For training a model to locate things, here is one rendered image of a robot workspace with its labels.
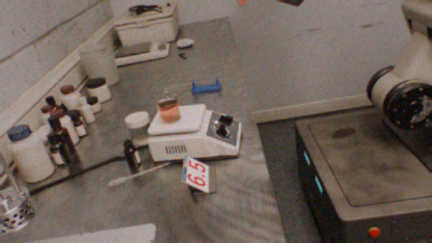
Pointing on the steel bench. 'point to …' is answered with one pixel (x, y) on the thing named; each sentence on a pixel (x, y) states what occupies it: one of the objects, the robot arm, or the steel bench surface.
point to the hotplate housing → (191, 145)
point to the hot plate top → (191, 116)
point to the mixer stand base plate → (110, 236)
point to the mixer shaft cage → (14, 204)
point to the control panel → (227, 128)
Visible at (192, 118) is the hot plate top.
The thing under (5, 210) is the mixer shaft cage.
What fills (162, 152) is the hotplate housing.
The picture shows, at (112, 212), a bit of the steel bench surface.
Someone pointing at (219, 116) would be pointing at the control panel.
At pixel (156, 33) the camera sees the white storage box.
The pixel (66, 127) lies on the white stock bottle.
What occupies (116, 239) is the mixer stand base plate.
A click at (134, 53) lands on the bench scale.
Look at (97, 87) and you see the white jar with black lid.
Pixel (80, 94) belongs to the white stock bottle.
